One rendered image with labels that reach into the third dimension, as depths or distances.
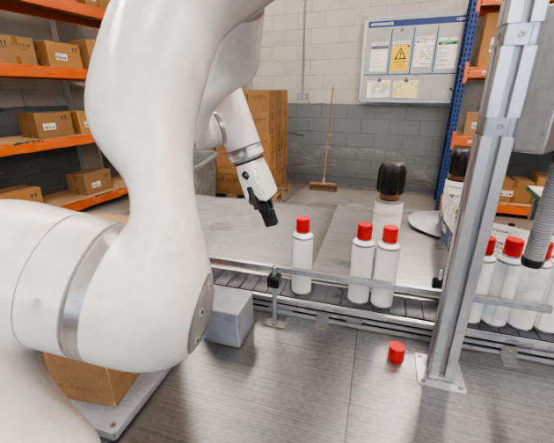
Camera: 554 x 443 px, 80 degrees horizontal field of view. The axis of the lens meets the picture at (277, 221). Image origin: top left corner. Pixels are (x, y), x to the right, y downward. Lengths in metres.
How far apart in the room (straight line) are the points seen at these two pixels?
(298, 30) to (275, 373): 5.10
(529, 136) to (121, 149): 0.54
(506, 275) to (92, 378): 0.82
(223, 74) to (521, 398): 0.83
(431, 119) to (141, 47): 4.93
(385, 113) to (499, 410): 4.63
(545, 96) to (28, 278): 0.62
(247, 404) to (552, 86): 0.69
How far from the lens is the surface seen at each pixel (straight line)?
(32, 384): 0.36
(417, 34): 5.06
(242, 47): 0.65
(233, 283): 0.93
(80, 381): 0.73
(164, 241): 0.26
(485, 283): 0.85
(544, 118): 0.61
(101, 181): 4.82
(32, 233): 0.31
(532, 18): 0.61
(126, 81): 0.31
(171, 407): 0.72
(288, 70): 5.49
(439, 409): 0.76
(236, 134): 0.77
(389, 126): 5.17
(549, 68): 0.61
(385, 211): 1.04
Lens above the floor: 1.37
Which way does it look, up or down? 21 degrees down
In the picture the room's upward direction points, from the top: straight up
